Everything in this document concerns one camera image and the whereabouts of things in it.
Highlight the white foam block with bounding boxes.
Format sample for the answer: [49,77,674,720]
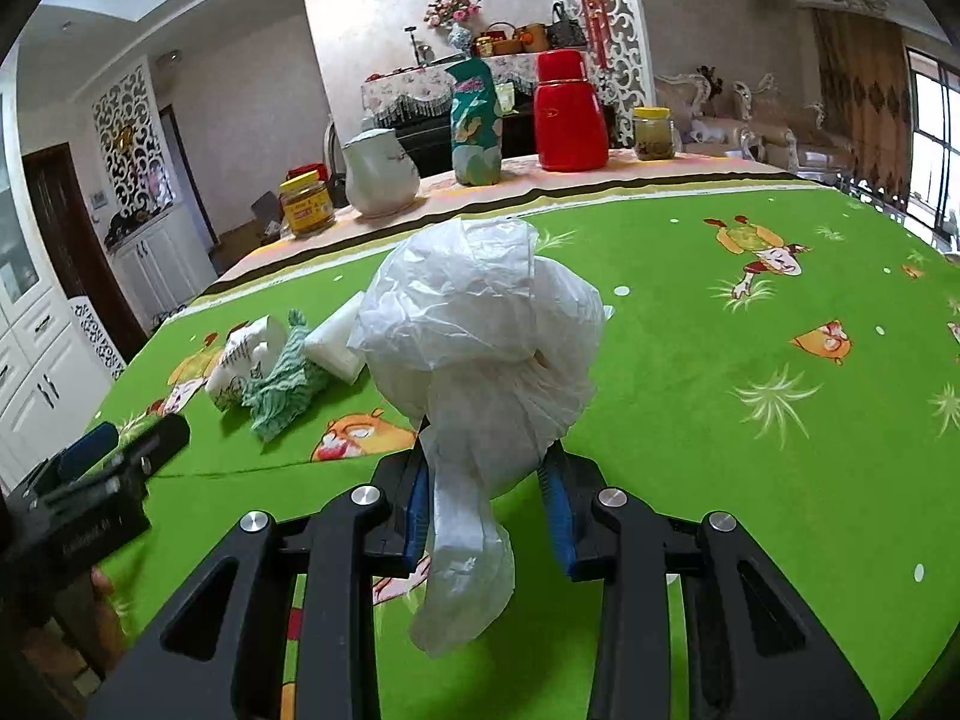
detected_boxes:
[302,291,364,385]

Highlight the white plastic bag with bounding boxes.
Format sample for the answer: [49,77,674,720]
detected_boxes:
[348,218,605,656]

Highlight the person left hand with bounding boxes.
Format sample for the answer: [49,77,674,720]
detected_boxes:
[21,566,128,679]

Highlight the white display cabinet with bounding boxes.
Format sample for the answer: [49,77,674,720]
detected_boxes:
[0,78,110,493]

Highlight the green mesh net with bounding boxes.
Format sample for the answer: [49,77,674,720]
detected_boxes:
[241,309,331,444]

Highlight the low white cabinet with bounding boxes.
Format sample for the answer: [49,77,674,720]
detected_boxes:
[107,203,217,332]

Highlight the yellow lid honey jar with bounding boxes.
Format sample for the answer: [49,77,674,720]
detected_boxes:
[280,171,335,238]

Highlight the green cartoon tablecloth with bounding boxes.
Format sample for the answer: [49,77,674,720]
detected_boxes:
[94,185,958,718]

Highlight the red gift bag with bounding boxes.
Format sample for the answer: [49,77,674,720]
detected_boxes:
[286,163,329,182]

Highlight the white ceramic teapot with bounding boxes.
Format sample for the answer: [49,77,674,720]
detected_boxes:
[342,128,420,220]

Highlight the piano with lace cover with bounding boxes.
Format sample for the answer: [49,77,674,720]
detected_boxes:
[359,54,537,177]

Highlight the striped table runner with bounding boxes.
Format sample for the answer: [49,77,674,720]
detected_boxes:
[203,149,796,296]

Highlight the green snack bag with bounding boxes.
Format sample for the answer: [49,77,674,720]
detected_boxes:
[448,59,503,187]

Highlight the small yellow lid jar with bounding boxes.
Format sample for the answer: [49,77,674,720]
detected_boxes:
[633,106,675,161]

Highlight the beige ornate sofa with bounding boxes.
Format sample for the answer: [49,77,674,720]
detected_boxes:
[654,68,854,185]

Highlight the red thermos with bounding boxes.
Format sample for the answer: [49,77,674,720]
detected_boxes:
[534,49,608,172]

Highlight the flower vase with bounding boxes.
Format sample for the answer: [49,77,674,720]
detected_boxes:
[423,0,483,55]

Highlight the brown curtain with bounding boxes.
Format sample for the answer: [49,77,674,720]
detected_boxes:
[811,8,913,208]

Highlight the black handbag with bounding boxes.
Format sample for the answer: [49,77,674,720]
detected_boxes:
[547,2,589,50]

